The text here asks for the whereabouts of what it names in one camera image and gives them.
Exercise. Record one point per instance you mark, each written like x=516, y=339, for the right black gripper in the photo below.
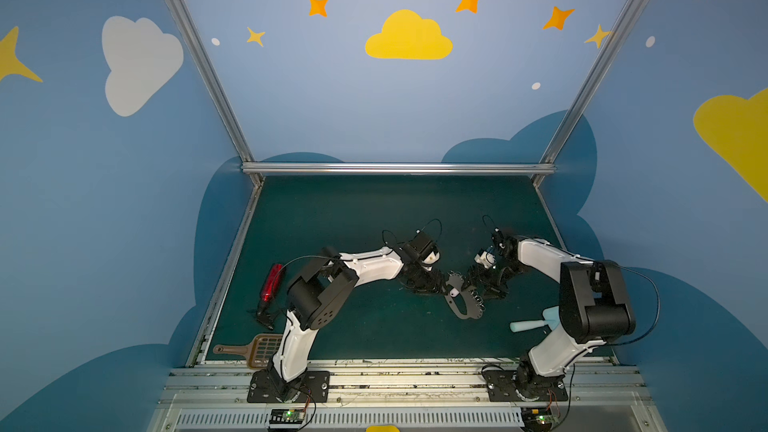
x=486, y=279

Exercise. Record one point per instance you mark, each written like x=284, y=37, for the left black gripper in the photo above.
x=424, y=279

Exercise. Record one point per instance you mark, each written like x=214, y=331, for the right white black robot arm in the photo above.
x=594, y=305

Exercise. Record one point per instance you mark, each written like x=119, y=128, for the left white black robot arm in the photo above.
x=317, y=294

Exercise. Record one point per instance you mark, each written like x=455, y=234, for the light blue spatula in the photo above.
x=550, y=319

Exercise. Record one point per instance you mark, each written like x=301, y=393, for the red cylindrical bottle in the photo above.
x=267, y=296

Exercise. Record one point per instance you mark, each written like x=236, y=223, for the right green circuit board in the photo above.
x=539, y=420

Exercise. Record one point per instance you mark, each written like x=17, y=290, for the green circuit board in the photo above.
x=539, y=420
x=291, y=418

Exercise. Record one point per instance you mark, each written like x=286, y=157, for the yellow object bottom edge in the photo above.
x=382, y=428

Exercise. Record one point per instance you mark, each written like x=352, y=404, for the brown slotted spatula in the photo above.
x=257, y=353

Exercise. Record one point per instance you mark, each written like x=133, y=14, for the left green circuit board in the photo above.
x=291, y=418

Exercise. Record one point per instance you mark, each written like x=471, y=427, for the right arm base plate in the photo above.
x=515, y=386

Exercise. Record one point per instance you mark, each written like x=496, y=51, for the right side frame bar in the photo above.
x=566, y=222

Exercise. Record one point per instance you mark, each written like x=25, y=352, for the white slotted cable duct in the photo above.
x=355, y=418

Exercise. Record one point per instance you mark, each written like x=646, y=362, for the back aluminium frame bar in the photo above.
x=397, y=169

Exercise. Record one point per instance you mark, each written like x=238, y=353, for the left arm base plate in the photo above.
x=267, y=387

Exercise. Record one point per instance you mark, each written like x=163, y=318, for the left side frame bar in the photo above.
x=203, y=339

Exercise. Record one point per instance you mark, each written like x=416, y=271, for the aluminium mounting rail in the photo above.
x=411, y=382

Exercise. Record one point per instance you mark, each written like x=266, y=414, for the right aluminium frame post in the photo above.
x=622, y=27

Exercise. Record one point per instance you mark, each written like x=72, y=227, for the aluminium frame post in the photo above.
x=622, y=27
x=201, y=59

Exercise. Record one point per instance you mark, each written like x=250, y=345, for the left aluminium frame post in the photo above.
x=201, y=59

